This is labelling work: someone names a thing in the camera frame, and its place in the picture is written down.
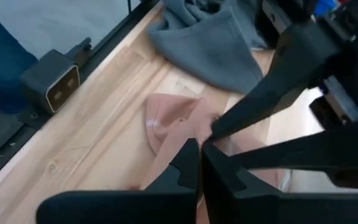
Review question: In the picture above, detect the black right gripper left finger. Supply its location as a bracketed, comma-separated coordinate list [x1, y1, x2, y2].
[35, 138, 201, 224]

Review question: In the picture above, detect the pink towel with pale stripes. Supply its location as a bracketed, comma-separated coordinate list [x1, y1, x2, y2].
[140, 93, 289, 224]

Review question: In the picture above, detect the black table-level camera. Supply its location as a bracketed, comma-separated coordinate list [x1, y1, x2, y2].
[19, 37, 93, 114]

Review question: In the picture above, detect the dark blue fabric object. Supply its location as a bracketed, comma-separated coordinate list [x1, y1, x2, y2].
[0, 2, 39, 114]

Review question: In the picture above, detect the grey towel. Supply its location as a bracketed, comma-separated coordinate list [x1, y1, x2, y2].
[147, 0, 269, 95]

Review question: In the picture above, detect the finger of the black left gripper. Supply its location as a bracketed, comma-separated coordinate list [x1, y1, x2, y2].
[210, 21, 342, 141]
[231, 118, 358, 189]

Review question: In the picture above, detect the black aluminium table frame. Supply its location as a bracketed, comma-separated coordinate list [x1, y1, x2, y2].
[0, 0, 163, 191]

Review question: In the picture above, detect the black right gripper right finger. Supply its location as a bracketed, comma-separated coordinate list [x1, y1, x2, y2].
[202, 141, 358, 224]

